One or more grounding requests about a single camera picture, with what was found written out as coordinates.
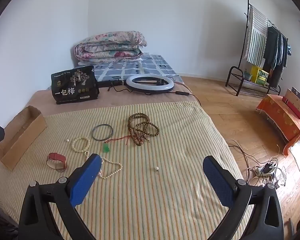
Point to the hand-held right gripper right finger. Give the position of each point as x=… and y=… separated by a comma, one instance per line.
x=218, y=182

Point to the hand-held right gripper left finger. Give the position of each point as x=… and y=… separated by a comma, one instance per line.
x=86, y=180

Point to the cardboard box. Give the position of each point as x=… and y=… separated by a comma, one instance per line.
x=22, y=132

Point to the white power strip with chargers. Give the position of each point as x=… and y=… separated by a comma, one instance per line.
x=261, y=171

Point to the grey thin bangle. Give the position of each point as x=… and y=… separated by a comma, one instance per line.
x=92, y=133

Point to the striped yellow blanket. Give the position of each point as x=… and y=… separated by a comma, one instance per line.
x=164, y=142

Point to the orange cloth covered table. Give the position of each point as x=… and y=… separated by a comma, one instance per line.
x=279, y=115

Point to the black printed snack bag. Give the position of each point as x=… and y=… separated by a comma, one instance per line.
x=75, y=87

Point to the black tripod stand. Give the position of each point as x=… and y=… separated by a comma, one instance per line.
x=107, y=83

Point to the beige and red box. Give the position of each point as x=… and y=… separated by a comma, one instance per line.
x=295, y=102

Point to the green printed box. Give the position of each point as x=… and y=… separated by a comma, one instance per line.
x=262, y=77

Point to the white cloth under quilt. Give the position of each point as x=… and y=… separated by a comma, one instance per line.
x=83, y=63

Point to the black metal clothes rack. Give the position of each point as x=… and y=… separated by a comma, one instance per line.
x=233, y=68

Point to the yellow box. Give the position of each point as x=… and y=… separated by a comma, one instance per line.
x=253, y=72

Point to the folded floral quilt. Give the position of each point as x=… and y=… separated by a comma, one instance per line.
x=110, y=47

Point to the dark hanging coat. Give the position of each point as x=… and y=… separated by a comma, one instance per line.
x=269, y=50

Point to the blue denim jacket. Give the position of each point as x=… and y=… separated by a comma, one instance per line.
x=282, y=52

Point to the striped hanging cloth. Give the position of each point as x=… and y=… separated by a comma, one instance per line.
x=256, y=40

